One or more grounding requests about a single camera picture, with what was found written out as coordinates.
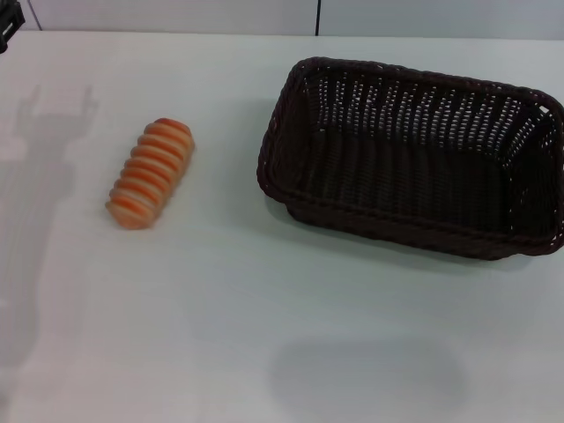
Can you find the dark brown woven basket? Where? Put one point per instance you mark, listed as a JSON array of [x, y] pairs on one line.
[[418, 176]]

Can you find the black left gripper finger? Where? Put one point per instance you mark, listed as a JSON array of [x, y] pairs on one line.
[[9, 17]]

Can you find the orange striped bread roll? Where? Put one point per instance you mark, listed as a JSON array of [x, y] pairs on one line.
[[150, 176]]

